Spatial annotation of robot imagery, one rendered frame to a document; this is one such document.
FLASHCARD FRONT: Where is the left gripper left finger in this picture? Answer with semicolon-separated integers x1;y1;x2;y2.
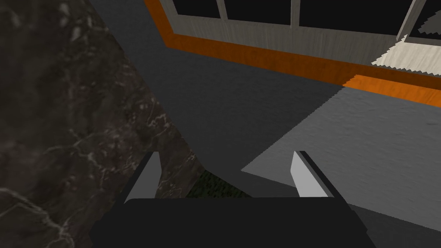
118;151;162;205

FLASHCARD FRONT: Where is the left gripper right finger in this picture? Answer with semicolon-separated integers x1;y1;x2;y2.
290;150;349;204

